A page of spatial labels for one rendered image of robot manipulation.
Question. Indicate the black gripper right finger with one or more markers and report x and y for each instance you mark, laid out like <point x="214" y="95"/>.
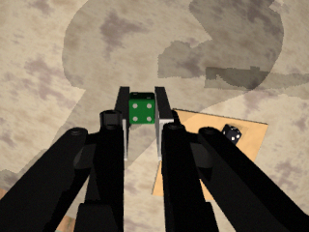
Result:
<point x="248" y="198"/>

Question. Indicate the green die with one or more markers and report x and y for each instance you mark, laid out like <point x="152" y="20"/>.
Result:
<point x="142" y="108"/>

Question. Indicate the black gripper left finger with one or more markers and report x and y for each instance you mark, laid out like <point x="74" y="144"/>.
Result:
<point x="39" y="200"/>

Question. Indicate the black die with white pips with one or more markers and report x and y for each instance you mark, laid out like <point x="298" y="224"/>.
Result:
<point x="232" y="133"/>

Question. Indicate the tan mat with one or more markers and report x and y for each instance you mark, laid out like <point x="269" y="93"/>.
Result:
<point x="252" y="136"/>

